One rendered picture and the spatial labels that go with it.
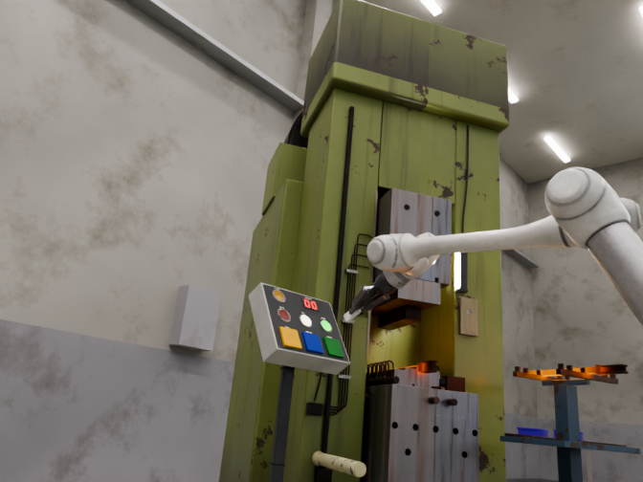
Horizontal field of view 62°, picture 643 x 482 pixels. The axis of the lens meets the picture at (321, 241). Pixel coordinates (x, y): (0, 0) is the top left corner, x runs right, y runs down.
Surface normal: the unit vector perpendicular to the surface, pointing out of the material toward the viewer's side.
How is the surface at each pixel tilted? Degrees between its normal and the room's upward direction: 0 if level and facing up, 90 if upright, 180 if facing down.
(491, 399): 90
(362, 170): 90
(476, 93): 90
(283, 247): 90
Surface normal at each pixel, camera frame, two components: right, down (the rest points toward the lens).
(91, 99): 0.74, -0.15
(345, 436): 0.30, -0.29
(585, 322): -0.66, -0.30
